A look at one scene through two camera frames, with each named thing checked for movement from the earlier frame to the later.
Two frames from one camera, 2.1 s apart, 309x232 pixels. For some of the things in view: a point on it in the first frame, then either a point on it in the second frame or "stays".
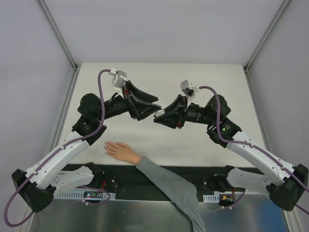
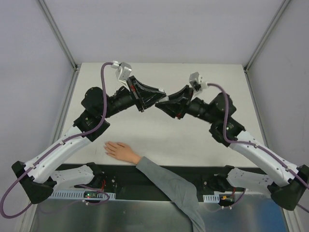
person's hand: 122,151 stays
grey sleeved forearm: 184,192 stays
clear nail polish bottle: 159,112 -> 165,98
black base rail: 131,182 stays
